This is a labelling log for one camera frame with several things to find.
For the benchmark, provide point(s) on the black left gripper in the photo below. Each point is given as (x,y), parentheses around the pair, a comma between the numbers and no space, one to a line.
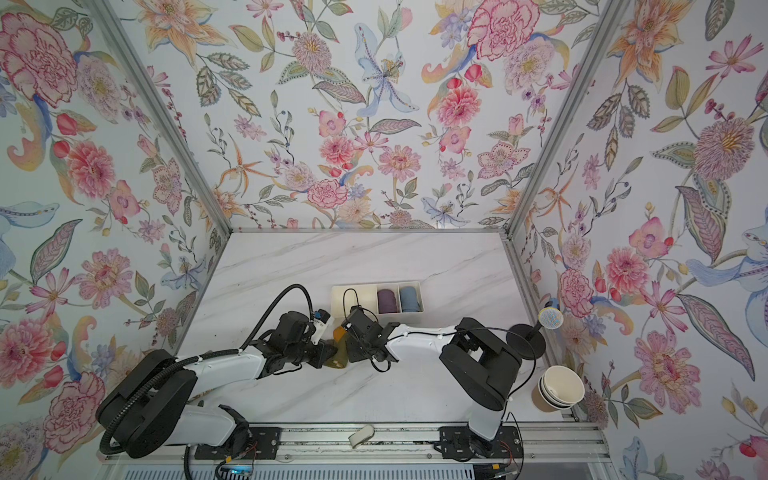
(321,356)

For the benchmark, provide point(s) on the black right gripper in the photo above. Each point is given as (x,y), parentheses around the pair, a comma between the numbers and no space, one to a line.
(353,356)

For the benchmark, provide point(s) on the green striped sock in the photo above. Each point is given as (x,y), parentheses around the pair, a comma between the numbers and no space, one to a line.
(340,359)

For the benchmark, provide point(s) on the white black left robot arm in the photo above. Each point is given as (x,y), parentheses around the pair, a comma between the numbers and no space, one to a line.
(153,406)

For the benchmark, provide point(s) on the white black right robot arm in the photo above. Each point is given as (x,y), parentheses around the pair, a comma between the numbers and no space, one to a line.
(485,366)

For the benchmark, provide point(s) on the purple rolled sock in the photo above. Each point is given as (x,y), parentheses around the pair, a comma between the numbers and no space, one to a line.
(387,302)

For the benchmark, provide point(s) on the cream plastic divided organizer tray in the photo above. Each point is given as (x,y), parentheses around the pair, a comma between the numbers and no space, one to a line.
(344,297)

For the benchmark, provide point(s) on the blue rolled sock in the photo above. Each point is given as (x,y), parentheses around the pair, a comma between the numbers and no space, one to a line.
(409,299)

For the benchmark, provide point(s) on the black stand shower head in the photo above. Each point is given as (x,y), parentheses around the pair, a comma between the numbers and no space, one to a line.
(528,340)

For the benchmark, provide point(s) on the stacked paper cups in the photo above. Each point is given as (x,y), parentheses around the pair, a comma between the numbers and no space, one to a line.
(559,388)

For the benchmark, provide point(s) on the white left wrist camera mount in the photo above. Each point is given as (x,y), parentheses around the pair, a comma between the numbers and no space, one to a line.
(321,320)

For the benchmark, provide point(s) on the small grey tag on rail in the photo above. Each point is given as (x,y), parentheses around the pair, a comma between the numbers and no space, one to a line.
(361,436)

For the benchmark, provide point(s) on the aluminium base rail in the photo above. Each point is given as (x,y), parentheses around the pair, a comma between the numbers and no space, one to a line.
(517,444)

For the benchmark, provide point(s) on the aluminium corner frame post left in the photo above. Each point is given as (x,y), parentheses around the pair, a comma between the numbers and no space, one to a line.
(117,39)

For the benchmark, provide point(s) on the aluminium corner frame post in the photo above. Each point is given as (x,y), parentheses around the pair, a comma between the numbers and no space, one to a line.
(117,39)
(606,26)

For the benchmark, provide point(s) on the aluminium corner frame post right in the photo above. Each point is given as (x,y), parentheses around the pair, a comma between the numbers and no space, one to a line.
(606,26)

